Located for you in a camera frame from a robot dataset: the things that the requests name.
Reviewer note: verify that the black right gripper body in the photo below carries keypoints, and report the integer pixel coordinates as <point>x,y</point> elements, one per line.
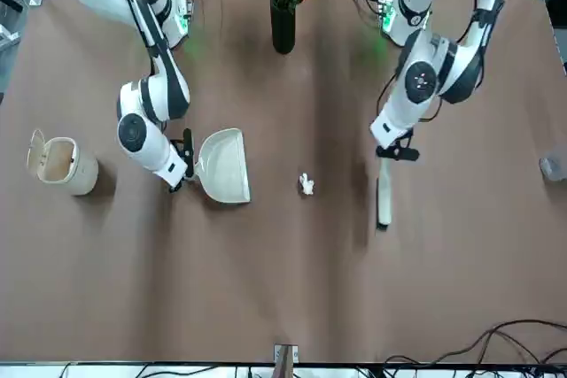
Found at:
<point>188,143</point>

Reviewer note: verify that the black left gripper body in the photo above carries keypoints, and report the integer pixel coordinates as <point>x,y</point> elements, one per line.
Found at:
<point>408,150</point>

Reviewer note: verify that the pale plastic dustpan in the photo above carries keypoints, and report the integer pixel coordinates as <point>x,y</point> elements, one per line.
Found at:
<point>226,165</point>

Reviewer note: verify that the white brush black bristles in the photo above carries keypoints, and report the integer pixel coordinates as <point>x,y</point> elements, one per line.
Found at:
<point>384,192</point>

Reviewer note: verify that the white paper ball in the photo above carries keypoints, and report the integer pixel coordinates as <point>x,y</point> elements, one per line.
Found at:
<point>306,185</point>

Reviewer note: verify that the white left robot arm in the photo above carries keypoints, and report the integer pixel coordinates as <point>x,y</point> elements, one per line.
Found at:
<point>398,108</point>

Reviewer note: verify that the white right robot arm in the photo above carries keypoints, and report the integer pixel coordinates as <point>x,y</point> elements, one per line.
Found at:
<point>146,99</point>

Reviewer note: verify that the small beige bin with lid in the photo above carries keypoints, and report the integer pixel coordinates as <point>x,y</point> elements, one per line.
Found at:
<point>82,174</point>

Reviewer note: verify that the clear bottle blue cap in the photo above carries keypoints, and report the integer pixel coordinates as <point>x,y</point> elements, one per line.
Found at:
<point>553,165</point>

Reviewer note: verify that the black vase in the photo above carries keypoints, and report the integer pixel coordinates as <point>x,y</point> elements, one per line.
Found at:
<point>283,28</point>

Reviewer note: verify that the aluminium frame post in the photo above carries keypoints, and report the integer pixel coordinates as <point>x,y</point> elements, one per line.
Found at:
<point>285,360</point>

